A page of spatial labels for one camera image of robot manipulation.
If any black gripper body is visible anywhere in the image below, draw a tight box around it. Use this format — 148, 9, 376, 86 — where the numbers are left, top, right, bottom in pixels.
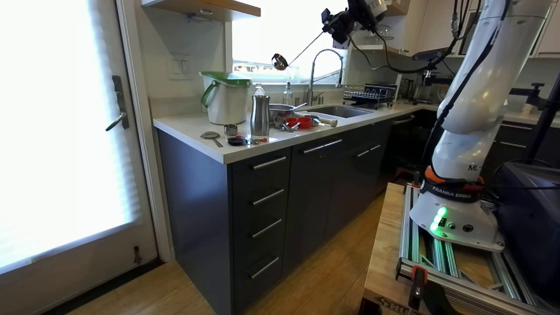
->
335, 0, 377, 35

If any dark metal ladle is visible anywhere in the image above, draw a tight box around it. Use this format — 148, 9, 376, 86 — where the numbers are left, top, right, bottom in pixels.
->
269, 30, 328, 72

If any silver metal cup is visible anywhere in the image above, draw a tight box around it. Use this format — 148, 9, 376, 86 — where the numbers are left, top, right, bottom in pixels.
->
250, 95, 276, 138

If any chrome arched faucet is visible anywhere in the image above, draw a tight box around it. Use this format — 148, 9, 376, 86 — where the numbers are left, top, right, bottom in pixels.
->
306, 47, 346, 107

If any black dish rack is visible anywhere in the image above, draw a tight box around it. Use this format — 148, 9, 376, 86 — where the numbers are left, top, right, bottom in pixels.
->
351, 84, 398, 110

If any stainless steel sink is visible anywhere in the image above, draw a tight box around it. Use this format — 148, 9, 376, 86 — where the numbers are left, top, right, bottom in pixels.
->
307, 103, 374, 119

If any silver metal utensil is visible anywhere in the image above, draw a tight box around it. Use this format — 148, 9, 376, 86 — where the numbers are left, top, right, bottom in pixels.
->
311, 114, 339, 130

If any silver metal bowl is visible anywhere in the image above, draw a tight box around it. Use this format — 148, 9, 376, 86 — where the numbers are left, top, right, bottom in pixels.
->
269, 103, 297, 119

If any red kitchen tool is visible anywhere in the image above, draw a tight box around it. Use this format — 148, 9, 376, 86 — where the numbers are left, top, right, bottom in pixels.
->
283, 114, 316, 133

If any white bin green lid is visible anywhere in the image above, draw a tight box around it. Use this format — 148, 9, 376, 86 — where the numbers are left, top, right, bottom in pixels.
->
199, 70, 253, 128

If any small round metal strainer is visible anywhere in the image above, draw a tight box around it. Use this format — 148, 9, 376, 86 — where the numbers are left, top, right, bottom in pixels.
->
199, 130, 225, 149

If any thick wooden cart top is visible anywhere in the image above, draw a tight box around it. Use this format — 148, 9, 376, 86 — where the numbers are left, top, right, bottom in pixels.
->
360, 182, 421, 315

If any black tripod stand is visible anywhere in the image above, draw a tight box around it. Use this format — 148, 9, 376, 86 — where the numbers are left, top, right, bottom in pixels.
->
509, 81, 560, 165

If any dark metal door lever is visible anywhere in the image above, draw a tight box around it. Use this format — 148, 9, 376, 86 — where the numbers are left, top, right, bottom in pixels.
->
104, 75, 131, 133

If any dark grey sink cabinet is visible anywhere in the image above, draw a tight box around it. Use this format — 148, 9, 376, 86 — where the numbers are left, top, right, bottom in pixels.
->
153, 102, 426, 315

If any red black clamp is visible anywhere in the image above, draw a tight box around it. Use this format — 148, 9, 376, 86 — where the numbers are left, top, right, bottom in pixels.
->
407, 266, 428, 312

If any dark blue fabric case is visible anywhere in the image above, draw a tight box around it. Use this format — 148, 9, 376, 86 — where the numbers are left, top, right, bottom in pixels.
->
495, 161, 560, 305

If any white glass door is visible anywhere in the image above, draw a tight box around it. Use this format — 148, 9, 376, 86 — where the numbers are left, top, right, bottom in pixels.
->
0, 0, 160, 315

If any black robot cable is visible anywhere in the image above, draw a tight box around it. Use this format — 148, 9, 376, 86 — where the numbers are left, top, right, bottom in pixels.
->
348, 0, 486, 77

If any black camera on stand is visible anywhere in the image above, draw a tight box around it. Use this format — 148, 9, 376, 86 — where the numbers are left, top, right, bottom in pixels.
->
411, 47, 451, 63

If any long silver door handle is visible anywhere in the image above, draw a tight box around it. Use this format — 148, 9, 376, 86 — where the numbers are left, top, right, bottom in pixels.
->
302, 138, 344, 156

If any wooden wall shelf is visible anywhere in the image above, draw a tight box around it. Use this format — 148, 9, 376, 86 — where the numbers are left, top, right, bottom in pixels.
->
139, 0, 262, 23

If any silver drawer handle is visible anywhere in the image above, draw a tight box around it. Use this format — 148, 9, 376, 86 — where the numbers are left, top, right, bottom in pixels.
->
250, 217, 283, 240
251, 154, 288, 172
251, 187, 286, 207
250, 256, 281, 280

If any white wall outlet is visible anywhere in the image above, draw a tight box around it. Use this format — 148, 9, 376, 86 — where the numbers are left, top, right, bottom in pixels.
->
167, 54, 194, 81

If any aluminium profile frame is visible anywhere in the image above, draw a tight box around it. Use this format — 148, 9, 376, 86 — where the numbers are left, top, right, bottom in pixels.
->
395, 186, 560, 315

